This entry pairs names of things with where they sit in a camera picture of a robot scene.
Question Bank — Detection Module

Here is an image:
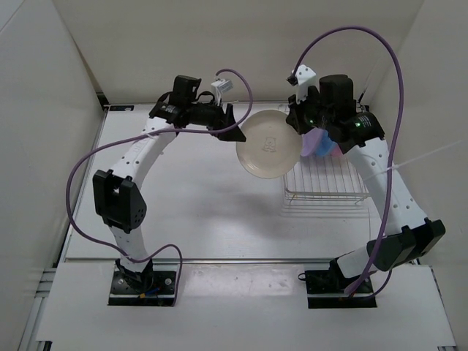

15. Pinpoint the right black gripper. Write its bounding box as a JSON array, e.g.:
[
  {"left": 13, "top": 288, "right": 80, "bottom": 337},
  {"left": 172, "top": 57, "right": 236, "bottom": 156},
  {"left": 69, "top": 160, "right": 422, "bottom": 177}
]
[{"left": 286, "top": 88, "right": 333, "bottom": 136}]

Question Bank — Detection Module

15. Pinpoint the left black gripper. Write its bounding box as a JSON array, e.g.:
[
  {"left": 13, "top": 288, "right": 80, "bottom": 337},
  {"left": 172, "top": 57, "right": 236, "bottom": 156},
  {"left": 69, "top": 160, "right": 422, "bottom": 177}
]
[{"left": 186, "top": 97, "right": 246, "bottom": 142}]

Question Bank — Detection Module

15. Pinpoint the purple plate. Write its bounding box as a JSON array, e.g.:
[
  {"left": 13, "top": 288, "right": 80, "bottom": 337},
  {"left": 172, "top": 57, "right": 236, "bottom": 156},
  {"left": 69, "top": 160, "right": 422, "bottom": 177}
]
[{"left": 301, "top": 128, "right": 323, "bottom": 157}]

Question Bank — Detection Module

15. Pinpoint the blue plate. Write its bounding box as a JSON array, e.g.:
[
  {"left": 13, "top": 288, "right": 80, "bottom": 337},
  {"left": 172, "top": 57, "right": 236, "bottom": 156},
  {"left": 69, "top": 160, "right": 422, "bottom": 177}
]
[{"left": 314, "top": 130, "right": 336, "bottom": 157}]

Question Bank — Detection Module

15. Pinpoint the pink plate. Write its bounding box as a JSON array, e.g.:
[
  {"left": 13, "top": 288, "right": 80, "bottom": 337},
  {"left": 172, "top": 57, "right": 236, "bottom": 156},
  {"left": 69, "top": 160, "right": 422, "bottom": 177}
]
[{"left": 330, "top": 145, "right": 343, "bottom": 157}]

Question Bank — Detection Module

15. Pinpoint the cream bear plate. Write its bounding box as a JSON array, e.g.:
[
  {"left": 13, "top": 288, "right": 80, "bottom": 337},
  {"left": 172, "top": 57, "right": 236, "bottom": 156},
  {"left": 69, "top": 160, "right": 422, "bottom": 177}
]
[{"left": 236, "top": 110, "right": 302, "bottom": 179}]

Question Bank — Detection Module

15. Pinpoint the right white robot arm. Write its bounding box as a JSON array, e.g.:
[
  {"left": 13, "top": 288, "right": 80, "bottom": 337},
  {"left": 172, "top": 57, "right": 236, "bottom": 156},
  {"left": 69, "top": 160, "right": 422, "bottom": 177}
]
[{"left": 286, "top": 69, "right": 445, "bottom": 293}]

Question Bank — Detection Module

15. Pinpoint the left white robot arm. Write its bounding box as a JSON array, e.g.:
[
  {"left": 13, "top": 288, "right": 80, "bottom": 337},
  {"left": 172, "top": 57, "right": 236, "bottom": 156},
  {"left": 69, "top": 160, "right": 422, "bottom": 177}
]
[{"left": 92, "top": 92, "right": 246, "bottom": 293}]

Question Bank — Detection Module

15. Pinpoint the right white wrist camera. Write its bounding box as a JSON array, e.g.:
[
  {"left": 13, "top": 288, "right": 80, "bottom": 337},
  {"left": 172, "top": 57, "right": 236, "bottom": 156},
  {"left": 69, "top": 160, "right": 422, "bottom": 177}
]
[{"left": 287, "top": 64, "right": 317, "bottom": 104}]

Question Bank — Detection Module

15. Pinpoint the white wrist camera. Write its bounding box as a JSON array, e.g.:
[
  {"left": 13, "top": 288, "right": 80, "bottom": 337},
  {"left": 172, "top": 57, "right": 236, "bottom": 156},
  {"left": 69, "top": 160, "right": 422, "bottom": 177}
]
[
  {"left": 211, "top": 78, "right": 233, "bottom": 100},
  {"left": 287, "top": 64, "right": 317, "bottom": 104}
]

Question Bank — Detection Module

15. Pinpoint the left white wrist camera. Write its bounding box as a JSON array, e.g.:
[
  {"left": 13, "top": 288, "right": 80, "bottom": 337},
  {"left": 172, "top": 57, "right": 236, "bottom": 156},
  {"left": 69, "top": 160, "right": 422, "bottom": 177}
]
[{"left": 211, "top": 78, "right": 233, "bottom": 100}]

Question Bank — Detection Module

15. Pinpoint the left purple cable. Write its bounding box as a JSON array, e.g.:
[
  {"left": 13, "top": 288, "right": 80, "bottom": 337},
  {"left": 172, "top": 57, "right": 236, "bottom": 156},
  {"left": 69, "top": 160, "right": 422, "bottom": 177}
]
[{"left": 65, "top": 68, "right": 254, "bottom": 307}]

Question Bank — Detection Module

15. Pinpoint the purple cable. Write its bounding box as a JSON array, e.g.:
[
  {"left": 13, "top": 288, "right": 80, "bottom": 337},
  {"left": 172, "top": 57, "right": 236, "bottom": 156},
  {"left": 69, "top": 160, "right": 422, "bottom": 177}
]
[
  {"left": 65, "top": 68, "right": 254, "bottom": 307},
  {"left": 294, "top": 25, "right": 403, "bottom": 298}
]

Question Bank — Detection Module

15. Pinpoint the white wire dish rack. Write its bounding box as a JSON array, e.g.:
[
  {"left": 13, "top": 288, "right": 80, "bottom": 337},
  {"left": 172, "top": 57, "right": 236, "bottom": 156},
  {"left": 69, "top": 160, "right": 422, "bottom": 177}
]
[{"left": 282, "top": 153, "right": 369, "bottom": 205}]

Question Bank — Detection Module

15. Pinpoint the white cable tie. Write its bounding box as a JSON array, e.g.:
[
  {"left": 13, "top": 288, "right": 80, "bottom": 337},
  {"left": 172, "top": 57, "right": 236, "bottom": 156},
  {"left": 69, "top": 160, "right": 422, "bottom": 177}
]
[{"left": 364, "top": 139, "right": 467, "bottom": 181}]

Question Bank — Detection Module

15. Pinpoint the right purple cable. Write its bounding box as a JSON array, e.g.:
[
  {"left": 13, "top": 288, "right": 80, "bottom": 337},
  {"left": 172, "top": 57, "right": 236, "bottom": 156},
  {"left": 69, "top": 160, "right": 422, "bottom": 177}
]
[{"left": 294, "top": 25, "right": 403, "bottom": 298}]

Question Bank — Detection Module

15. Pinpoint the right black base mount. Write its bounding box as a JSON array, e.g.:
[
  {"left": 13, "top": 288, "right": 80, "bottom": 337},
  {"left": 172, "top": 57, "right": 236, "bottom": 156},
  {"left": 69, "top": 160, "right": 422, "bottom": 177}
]
[{"left": 298, "top": 270, "right": 377, "bottom": 309}]

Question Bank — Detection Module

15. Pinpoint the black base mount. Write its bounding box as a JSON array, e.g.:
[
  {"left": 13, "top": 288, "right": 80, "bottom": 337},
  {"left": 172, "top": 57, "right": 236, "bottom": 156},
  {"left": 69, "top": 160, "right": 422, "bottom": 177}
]
[
  {"left": 107, "top": 266, "right": 178, "bottom": 307},
  {"left": 298, "top": 270, "right": 377, "bottom": 309}
]

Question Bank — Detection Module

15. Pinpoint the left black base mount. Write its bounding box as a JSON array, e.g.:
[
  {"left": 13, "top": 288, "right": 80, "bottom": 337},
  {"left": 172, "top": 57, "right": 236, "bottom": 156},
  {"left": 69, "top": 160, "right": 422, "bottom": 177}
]
[{"left": 107, "top": 266, "right": 178, "bottom": 307}]

